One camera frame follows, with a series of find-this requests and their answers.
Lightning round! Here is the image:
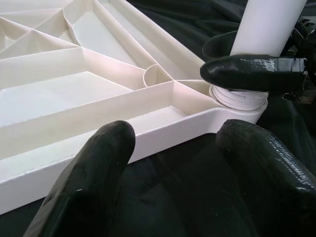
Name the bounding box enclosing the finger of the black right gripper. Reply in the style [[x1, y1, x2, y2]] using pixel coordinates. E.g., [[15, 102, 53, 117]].
[[199, 54, 307, 92], [202, 31, 237, 60]]

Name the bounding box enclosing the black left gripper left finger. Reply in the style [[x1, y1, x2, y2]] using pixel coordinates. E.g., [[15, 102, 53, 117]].
[[23, 120, 136, 237]]

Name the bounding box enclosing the white plastic table top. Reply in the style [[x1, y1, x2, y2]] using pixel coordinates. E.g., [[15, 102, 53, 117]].
[[0, 0, 269, 215]]

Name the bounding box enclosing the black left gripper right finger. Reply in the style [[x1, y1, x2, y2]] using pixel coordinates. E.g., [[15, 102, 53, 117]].
[[216, 118, 316, 237]]

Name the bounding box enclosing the white plastic table leg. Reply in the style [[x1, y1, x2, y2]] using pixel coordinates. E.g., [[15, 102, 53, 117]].
[[208, 0, 308, 112]]

